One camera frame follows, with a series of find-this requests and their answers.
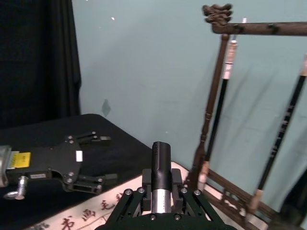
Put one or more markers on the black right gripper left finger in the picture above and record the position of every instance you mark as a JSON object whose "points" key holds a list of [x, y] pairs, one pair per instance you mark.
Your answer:
{"points": [[146, 184]]}

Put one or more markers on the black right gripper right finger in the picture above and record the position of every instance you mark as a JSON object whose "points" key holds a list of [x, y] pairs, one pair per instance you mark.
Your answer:
{"points": [[177, 184]]}

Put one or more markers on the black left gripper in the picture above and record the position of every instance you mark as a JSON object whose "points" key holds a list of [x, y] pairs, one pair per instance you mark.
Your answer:
{"points": [[57, 159]]}

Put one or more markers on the black table cloth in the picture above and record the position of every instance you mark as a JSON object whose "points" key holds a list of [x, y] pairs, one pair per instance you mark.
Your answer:
{"points": [[124, 153]]}

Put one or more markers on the white calligraphy mat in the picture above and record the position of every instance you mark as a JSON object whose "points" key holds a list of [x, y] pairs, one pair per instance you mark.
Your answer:
{"points": [[91, 210]]}

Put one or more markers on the black calligraphy brush white collar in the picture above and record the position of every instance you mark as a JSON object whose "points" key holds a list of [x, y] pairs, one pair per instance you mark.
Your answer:
{"points": [[221, 95]]}

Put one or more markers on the dark wooden brush rack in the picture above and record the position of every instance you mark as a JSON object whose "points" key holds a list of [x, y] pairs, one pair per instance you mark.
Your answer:
{"points": [[216, 83]]}

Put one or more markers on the black curtain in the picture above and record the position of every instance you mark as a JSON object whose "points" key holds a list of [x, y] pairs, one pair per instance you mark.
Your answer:
{"points": [[36, 60]]}

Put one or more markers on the long black calligraphy brush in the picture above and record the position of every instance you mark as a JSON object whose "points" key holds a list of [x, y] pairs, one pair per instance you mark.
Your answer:
{"points": [[285, 124]]}

